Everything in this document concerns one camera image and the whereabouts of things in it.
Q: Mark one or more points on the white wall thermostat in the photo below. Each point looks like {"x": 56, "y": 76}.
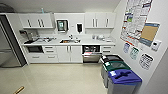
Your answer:
{"x": 156, "y": 45}

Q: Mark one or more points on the blue bottle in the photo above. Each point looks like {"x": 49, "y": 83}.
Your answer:
{"x": 42, "y": 10}

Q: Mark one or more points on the three-door white wall cabinet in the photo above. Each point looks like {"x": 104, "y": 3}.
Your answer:
{"x": 100, "y": 20}

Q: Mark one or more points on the dish soap bottle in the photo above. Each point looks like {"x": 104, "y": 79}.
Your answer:
{"x": 93, "y": 37}

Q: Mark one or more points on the wide white low drawer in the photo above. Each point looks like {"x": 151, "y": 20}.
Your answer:
{"x": 35, "y": 58}

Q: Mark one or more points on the steel refrigerator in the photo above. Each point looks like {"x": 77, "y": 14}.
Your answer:
{"x": 10, "y": 43}

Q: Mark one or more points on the steel sink basin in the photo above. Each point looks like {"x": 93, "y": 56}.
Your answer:
{"x": 70, "y": 41}

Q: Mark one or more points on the dish rack with items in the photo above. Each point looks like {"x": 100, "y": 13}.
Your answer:
{"x": 46, "y": 40}

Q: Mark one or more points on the dark coffee machine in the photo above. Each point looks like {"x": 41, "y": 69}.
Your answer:
{"x": 29, "y": 37}

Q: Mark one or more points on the small green wall sign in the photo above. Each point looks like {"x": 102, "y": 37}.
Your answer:
{"x": 134, "y": 53}

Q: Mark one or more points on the cork notice board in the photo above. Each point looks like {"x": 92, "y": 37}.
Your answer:
{"x": 149, "y": 34}

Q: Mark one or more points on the black lid waste bin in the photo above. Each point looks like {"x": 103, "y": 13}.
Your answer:
{"x": 110, "y": 58}

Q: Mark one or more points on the black built-in microwave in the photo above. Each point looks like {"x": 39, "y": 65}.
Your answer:
{"x": 34, "y": 49}

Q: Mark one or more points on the chrome faucet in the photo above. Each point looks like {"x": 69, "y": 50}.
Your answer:
{"x": 70, "y": 37}

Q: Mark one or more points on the blue lid waste bin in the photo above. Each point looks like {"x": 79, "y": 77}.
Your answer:
{"x": 125, "y": 80}

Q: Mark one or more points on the white folded cloth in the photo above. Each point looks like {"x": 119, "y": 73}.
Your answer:
{"x": 108, "y": 40}

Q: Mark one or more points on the white two-door base cabinet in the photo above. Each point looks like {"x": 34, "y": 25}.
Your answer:
{"x": 69, "y": 54}

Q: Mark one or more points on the large printed wall poster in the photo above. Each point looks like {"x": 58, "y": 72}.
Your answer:
{"x": 135, "y": 18}

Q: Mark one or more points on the stainless steel dishwasher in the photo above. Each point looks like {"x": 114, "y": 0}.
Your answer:
{"x": 91, "y": 55}

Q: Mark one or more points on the blue recycling bin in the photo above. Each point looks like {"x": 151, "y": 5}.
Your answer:
{"x": 116, "y": 65}

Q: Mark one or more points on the wide white wall cabinet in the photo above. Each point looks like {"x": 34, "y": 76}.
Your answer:
{"x": 35, "y": 21}

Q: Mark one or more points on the black soap dispenser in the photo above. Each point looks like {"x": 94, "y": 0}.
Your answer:
{"x": 79, "y": 28}

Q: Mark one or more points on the steel paper towel dispenser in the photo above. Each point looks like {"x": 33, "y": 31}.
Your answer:
{"x": 62, "y": 26}

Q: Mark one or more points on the white drawer stack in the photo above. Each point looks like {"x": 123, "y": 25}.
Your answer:
{"x": 49, "y": 54}
{"x": 108, "y": 50}

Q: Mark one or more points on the small blue wall sign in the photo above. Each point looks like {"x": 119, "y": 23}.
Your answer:
{"x": 126, "y": 47}

